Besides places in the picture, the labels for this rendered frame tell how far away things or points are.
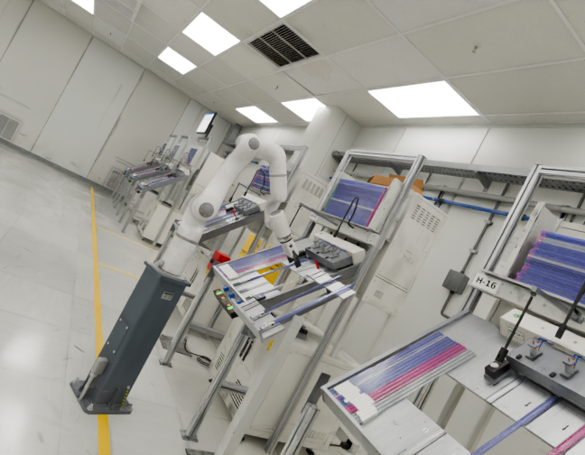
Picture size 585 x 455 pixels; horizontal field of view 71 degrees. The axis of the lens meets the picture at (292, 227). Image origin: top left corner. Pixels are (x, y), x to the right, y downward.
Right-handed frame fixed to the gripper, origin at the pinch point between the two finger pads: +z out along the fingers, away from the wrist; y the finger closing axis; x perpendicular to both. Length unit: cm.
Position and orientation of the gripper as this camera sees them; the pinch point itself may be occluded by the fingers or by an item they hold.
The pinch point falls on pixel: (294, 263)
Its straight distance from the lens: 230.6
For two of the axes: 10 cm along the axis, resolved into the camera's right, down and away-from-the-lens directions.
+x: -8.4, 4.4, -3.1
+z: 3.2, 8.7, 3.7
